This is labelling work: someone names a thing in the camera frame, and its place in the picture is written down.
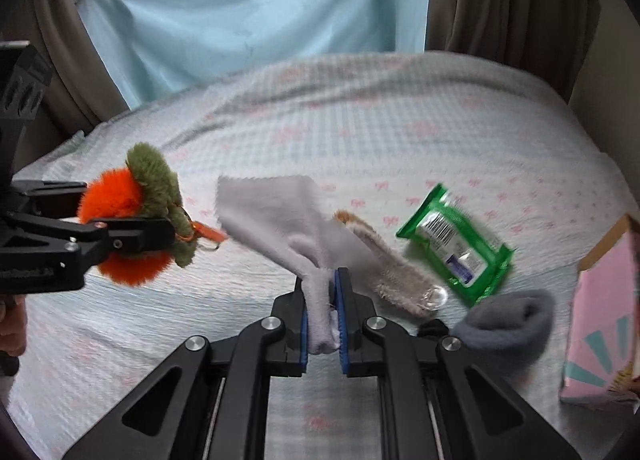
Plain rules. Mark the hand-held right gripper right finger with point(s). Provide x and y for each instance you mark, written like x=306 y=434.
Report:
x=342 y=325

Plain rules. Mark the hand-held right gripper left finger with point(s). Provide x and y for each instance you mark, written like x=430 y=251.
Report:
x=302 y=335

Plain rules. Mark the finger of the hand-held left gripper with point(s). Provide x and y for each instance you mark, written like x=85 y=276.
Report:
x=45 y=188
x=100 y=235

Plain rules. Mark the light grey cloth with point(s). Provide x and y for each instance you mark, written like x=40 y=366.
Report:
x=280 y=225

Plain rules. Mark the person's left hand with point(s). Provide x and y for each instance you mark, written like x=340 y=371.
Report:
x=12 y=325

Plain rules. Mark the beige furry pouch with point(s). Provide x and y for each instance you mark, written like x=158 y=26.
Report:
x=390 y=265

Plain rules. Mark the green wet wipes packet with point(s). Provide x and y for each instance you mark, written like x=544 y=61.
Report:
x=455 y=245

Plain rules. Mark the grey rolled sock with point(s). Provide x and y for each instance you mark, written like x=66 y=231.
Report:
x=505 y=330

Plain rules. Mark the patterned bed sheet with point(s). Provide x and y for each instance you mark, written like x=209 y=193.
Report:
x=350 y=129

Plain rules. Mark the pink cardboard box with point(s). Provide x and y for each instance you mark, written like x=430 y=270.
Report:
x=600 y=320

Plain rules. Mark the light blue curtain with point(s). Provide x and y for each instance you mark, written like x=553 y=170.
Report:
x=260 y=14

